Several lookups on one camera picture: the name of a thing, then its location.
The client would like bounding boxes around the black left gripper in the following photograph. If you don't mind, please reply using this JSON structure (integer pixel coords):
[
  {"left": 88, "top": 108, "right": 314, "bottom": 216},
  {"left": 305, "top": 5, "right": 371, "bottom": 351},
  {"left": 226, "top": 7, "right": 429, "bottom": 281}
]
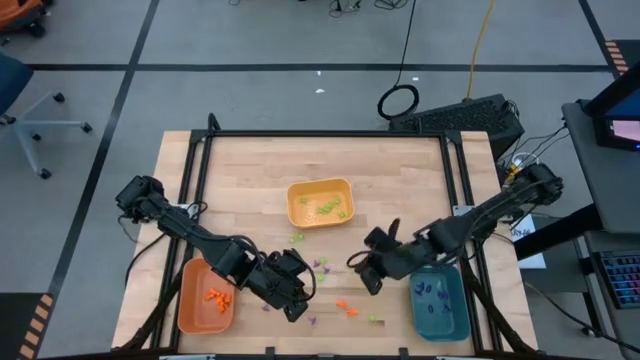
[{"left": 234, "top": 247, "right": 314, "bottom": 324}]

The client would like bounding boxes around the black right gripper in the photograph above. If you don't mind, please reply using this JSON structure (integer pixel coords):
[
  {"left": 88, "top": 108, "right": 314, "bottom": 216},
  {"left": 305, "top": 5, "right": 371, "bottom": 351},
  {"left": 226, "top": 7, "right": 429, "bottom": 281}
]
[{"left": 357, "top": 218, "right": 426, "bottom": 297}]

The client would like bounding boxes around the orange plastic bin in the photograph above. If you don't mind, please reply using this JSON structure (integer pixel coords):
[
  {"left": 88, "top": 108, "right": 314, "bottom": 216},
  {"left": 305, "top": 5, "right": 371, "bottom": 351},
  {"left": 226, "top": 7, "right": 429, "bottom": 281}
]
[{"left": 178, "top": 257, "right": 237, "bottom": 336}]

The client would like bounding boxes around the teal plastic bin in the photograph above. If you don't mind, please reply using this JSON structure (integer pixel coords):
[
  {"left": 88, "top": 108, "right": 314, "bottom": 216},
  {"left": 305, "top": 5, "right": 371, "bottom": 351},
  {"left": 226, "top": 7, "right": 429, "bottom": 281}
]
[{"left": 408, "top": 263, "right": 473, "bottom": 344}]

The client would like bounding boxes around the yellow plastic bin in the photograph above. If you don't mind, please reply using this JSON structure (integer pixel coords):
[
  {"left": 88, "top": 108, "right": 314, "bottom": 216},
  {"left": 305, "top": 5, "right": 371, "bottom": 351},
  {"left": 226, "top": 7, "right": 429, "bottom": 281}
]
[{"left": 286, "top": 177, "right": 356, "bottom": 230}]

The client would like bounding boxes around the white paper label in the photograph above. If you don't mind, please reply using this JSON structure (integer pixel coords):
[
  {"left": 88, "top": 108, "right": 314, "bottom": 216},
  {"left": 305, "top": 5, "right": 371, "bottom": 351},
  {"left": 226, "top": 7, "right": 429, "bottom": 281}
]
[{"left": 508, "top": 214, "right": 547, "bottom": 270}]

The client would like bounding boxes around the black desk leg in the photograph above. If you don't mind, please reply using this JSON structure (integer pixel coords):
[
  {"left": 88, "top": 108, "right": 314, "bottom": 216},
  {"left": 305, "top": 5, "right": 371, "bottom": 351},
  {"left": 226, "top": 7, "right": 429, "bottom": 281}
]
[{"left": 513, "top": 203, "right": 604, "bottom": 261}]

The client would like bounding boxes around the grey keyboard shelf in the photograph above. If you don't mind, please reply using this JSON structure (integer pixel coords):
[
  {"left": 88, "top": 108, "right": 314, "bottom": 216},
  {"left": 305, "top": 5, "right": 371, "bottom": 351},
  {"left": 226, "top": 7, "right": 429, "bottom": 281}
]
[{"left": 574, "top": 230, "right": 640, "bottom": 360}]

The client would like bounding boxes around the backlit keyboard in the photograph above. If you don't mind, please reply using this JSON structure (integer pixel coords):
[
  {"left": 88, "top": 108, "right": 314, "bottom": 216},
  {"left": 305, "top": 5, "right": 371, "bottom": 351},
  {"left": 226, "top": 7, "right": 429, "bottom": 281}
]
[{"left": 594, "top": 248, "right": 640, "bottom": 310}]

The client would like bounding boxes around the grey desk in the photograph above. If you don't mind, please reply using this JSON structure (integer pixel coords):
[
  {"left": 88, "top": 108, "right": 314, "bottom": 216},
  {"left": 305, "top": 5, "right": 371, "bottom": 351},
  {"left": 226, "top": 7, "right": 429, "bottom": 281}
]
[{"left": 562, "top": 99, "right": 640, "bottom": 236}]

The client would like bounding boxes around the black orange striped floor mat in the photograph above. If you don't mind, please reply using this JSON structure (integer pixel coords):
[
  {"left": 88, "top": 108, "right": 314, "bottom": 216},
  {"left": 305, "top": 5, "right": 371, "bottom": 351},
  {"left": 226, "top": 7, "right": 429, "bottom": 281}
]
[
  {"left": 0, "top": 292, "right": 55, "bottom": 360},
  {"left": 602, "top": 38, "right": 640, "bottom": 81}
]

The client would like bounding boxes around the black monitor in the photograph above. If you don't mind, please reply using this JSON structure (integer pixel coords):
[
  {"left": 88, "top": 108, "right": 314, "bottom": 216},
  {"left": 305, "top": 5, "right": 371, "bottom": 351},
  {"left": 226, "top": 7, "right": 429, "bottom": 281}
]
[{"left": 584, "top": 62, "right": 640, "bottom": 152}]

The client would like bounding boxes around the blue office chair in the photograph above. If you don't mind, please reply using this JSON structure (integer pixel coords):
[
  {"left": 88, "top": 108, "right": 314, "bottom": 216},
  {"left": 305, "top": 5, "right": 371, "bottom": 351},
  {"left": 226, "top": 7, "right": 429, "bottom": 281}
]
[{"left": 0, "top": 52, "right": 94, "bottom": 180}]

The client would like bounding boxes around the orange chair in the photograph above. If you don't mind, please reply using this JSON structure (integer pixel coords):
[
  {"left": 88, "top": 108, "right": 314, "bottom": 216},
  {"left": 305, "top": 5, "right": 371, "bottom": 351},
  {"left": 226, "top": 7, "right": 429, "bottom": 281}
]
[{"left": 0, "top": 0, "right": 55, "bottom": 39}]

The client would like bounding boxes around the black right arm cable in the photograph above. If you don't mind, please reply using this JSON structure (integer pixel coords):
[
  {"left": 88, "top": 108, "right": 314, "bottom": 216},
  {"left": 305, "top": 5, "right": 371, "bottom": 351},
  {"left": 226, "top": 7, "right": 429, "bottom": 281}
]
[{"left": 346, "top": 249, "right": 374, "bottom": 274}]

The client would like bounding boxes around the long black cable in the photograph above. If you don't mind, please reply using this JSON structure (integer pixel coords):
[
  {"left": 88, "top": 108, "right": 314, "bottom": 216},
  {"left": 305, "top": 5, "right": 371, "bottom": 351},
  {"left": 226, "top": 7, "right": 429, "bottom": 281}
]
[{"left": 375, "top": 0, "right": 421, "bottom": 121}]

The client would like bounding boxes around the long yellow cable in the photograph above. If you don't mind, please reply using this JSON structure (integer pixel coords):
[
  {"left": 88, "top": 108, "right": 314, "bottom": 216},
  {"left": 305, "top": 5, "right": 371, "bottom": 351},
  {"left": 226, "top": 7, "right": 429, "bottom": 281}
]
[{"left": 465, "top": 0, "right": 497, "bottom": 100}]

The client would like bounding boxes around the black cable bundle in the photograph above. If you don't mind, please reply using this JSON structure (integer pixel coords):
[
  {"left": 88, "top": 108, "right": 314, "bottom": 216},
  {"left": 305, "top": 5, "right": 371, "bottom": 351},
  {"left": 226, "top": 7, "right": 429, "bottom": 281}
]
[{"left": 327, "top": 0, "right": 416, "bottom": 14}]

